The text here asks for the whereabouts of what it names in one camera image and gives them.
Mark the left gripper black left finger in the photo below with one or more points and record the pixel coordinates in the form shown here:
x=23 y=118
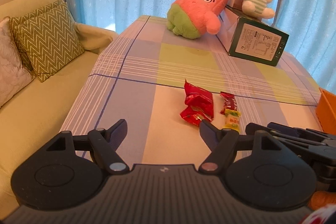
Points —
x=70 y=169

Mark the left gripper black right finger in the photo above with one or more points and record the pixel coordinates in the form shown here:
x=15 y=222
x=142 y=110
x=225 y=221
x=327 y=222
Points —
x=257 y=169

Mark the right hand orange glove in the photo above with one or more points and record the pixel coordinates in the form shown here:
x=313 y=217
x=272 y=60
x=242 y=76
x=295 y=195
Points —
x=321 y=198

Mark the orange plastic tray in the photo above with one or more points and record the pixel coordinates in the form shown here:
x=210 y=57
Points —
x=326 y=111

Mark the yellow snack packet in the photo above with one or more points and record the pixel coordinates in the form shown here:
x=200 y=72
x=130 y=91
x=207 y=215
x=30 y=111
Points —
x=232 y=119

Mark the beige sofa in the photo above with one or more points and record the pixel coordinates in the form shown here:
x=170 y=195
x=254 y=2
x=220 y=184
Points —
x=35 y=114

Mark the red candy bar wrapper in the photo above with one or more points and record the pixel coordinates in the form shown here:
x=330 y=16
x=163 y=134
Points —
x=229 y=102

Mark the small red snack packet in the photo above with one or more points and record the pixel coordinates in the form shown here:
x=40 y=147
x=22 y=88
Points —
x=194 y=115

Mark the large red snack packet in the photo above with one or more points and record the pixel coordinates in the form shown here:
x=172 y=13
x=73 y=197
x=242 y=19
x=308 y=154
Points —
x=199 y=98

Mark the white fluffy cushion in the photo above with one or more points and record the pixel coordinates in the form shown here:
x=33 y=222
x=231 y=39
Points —
x=14 y=76

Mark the plaid tablecloth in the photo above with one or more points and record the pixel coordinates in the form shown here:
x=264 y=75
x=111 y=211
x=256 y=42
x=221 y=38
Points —
x=140 y=78

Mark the green cardboard box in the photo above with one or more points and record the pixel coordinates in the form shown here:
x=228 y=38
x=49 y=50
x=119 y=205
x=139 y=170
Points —
x=250 y=39

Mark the green chevron cushion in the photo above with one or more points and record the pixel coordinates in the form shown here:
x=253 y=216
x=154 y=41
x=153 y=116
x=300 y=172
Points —
x=46 y=39

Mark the pink starfish plush toy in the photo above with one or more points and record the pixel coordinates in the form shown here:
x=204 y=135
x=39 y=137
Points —
x=192 y=19

